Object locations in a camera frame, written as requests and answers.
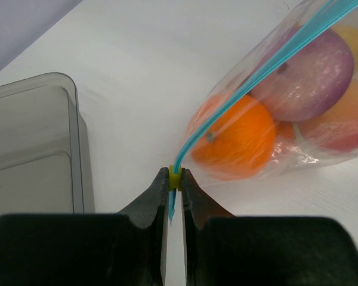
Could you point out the orange fake orange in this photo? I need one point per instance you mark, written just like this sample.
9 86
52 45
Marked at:
239 144

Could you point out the clear zip top bag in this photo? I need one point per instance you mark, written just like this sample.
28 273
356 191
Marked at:
303 24

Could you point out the yellow fake lemon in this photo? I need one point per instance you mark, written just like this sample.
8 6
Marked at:
350 35

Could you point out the smoky clear plastic bin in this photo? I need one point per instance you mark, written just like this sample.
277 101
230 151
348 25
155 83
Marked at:
45 164

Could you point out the purple fake onion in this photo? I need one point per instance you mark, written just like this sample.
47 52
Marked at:
310 82

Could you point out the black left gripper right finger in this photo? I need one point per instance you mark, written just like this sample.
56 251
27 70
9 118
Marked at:
224 249

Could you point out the yellow zipper slider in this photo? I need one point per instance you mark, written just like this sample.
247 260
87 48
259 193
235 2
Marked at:
175 178

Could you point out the fake peach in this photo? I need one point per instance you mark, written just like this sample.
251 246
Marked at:
337 128

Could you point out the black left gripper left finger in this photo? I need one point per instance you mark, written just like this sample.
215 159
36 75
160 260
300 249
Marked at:
123 248

